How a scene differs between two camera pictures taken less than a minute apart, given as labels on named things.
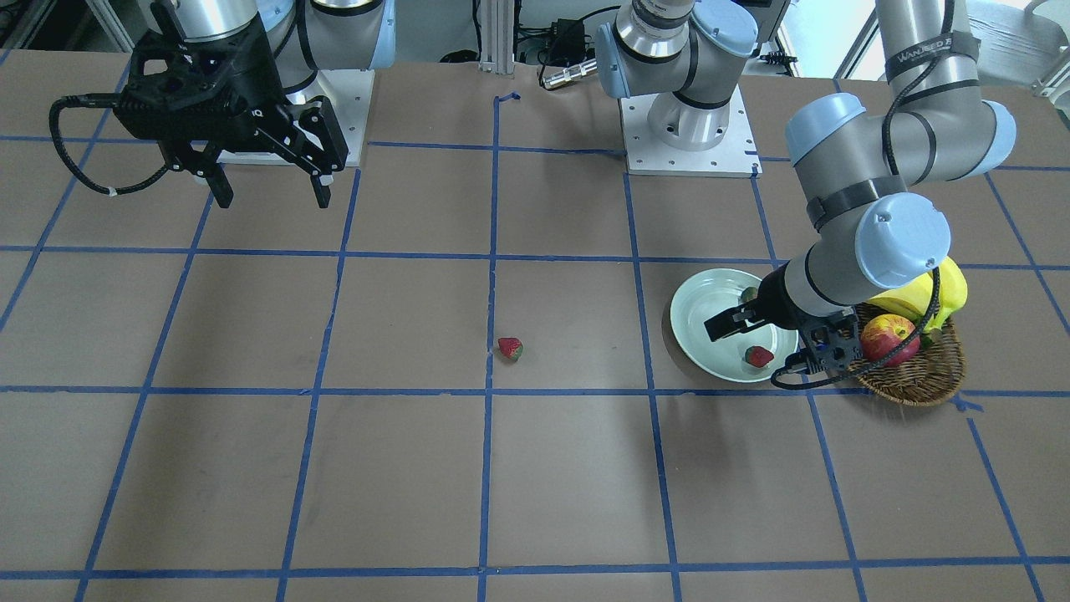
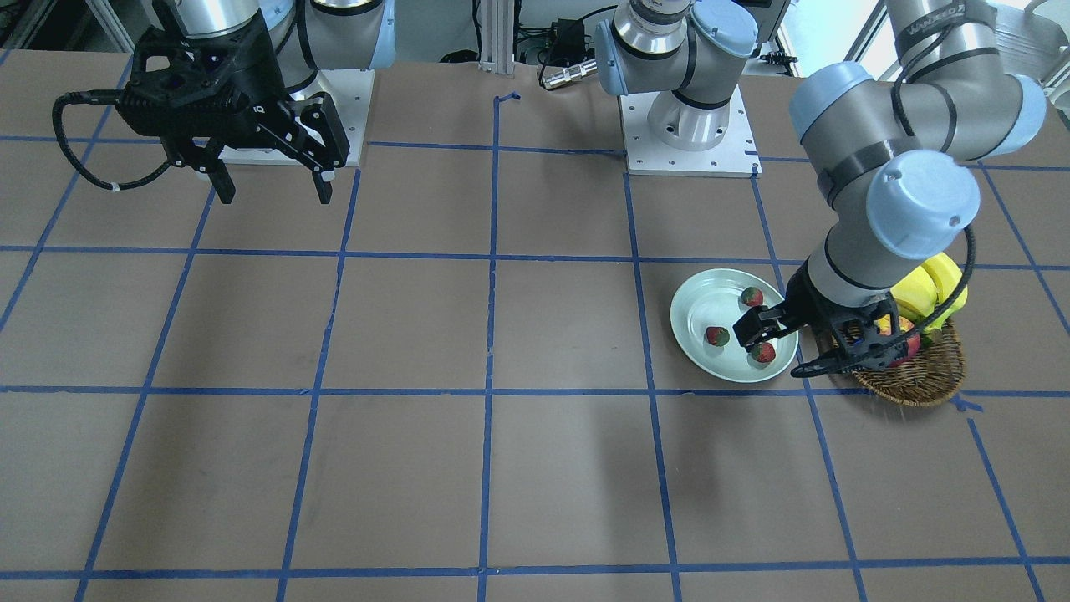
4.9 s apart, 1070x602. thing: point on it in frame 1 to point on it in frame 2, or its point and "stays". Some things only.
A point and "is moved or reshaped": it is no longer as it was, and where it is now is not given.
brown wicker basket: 933,377 stays
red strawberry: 511,347 to 763,352
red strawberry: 757,356 is moved or reshaped
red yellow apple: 882,334 stays
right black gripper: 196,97 stays
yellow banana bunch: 913,300 stays
